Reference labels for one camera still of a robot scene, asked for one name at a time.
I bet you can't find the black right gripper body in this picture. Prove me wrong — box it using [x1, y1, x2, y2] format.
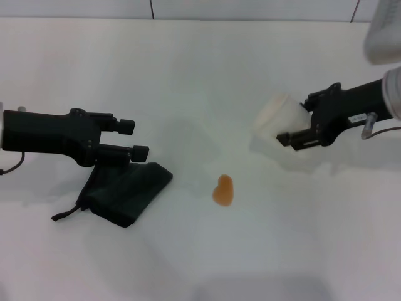
[309, 78, 393, 148]

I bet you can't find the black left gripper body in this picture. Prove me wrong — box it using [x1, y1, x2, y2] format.
[2, 108, 103, 167]

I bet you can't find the white paper cup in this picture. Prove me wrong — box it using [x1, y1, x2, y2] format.
[253, 93, 313, 151]

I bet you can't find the dark rag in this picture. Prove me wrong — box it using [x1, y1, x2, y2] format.
[51, 161, 174, 229]

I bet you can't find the brown liquid stain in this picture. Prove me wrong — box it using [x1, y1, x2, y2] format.
[212, 174, 235, 208]

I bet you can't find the right gripper cable with plug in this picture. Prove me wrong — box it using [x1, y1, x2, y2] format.
[362, 112, 401, 140]

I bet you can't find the gripper cable with plug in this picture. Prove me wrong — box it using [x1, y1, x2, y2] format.
[0, 152, 26, 176]
[362, 112, 401, 140]

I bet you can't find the left gripper cable with plug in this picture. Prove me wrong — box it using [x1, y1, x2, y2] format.
[0, 152, 26, 176]

